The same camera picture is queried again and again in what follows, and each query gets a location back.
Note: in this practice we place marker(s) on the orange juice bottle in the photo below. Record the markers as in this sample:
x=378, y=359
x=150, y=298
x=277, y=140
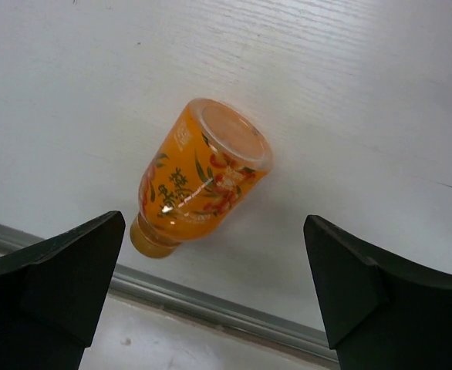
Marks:
x=210, y=160

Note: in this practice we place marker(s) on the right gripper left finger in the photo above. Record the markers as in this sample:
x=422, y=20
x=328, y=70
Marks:
x=52, y=294

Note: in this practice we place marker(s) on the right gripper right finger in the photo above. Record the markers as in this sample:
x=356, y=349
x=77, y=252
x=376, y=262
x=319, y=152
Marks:
x=379, y=310

